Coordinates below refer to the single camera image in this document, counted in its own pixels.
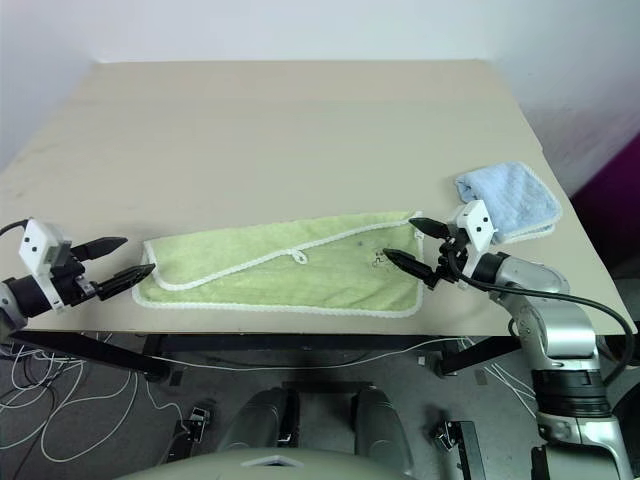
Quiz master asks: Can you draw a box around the grey robot leg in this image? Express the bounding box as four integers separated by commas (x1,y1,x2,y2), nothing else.
218,387,290,454
353,387,414,476

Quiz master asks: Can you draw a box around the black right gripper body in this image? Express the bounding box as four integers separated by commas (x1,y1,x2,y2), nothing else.
432,225,472,286

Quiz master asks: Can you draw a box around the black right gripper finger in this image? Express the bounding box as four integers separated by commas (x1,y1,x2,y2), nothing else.
408,216,451,240
381,248,437,289

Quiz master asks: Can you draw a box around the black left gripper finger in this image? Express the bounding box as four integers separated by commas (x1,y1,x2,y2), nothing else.
71,236,129,262
96,264,157,302

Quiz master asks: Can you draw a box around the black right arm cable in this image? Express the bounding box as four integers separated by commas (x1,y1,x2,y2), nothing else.
446,249,632,387

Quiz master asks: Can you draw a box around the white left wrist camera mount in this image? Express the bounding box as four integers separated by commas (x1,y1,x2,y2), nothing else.
18,218,72,314

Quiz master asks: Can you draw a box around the black floor clamp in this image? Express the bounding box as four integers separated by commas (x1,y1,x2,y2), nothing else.
164,399,217,464
430,419,482,480

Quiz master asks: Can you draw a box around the grey right robot leg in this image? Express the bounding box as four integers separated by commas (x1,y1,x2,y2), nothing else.
353,387,414,476

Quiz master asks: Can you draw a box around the magenta panel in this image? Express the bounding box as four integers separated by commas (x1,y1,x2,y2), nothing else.
569,137,640,321

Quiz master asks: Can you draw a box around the white floor cable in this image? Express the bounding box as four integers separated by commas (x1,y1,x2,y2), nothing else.
0,335,537,464

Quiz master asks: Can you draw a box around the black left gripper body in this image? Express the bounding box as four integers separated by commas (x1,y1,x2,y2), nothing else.
48,243,101,307

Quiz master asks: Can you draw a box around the folded light blue towel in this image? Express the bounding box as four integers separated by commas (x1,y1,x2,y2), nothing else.
453,160,563,246

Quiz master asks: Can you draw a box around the grey robot torso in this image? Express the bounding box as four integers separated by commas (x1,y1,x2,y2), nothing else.
113,448,416,480

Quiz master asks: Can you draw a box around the black table frame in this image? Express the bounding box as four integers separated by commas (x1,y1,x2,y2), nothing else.
9,329,522,384

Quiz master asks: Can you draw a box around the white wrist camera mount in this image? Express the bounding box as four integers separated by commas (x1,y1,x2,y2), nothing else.
18,218,72,314
447,199,500,278

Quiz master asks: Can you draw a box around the grey left robot leg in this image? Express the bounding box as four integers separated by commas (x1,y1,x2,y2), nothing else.
218,387,290,454

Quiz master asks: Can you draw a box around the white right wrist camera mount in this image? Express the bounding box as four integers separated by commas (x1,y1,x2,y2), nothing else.
447,199,500,278

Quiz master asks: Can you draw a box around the green towel with white trim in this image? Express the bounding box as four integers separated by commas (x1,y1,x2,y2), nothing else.
131,209,425,320

